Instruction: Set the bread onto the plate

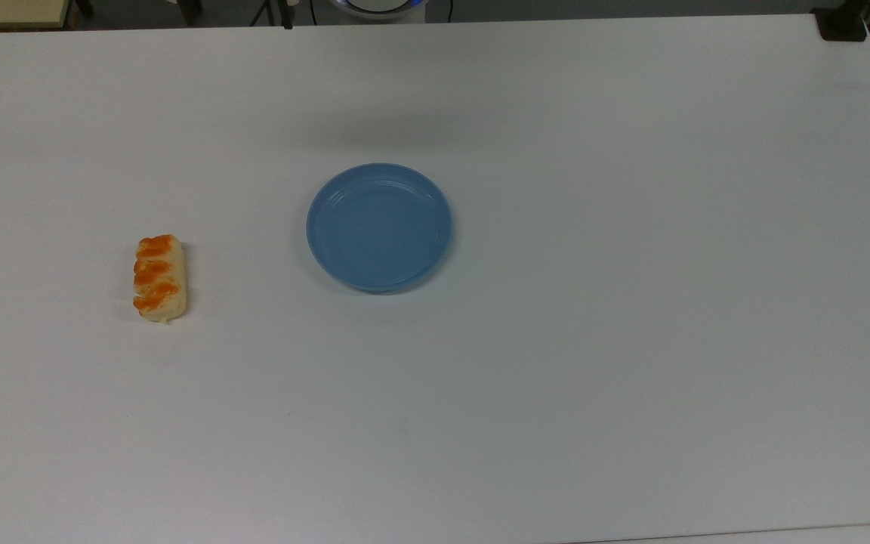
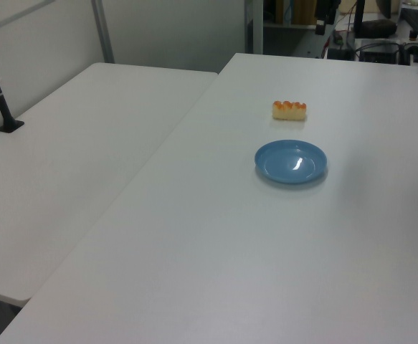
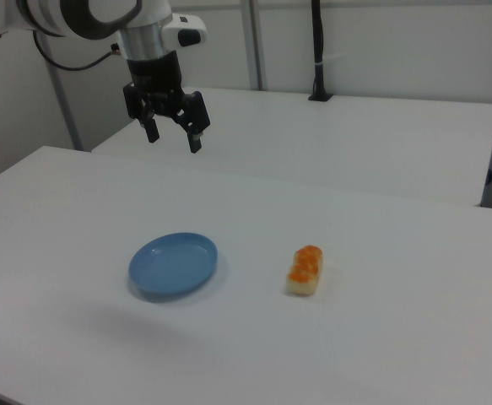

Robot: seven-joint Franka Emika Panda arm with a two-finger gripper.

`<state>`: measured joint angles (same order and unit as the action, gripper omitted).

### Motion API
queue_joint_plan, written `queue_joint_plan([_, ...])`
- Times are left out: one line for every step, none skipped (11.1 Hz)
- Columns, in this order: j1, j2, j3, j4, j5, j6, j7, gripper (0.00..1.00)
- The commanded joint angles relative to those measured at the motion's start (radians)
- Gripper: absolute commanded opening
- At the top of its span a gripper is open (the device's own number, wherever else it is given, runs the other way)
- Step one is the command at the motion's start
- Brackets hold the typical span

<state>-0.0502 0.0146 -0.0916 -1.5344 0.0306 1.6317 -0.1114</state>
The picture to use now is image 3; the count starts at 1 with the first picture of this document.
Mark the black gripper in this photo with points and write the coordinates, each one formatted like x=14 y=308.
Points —
x=155 y=73

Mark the bread with orange topping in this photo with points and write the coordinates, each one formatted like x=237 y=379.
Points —
x=305 y=272

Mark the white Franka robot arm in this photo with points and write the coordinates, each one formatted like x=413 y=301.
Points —
x=102 y=14

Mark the blue round plate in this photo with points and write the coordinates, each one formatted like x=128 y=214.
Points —
x=171 y=266

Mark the white side table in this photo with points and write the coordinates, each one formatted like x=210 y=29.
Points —
x=334 y=139

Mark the grey metal frame post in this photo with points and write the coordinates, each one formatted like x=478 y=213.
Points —
x=64 y=109
x=255 y=42

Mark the black camera pole with base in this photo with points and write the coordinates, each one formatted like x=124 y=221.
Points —
x=319 y=50

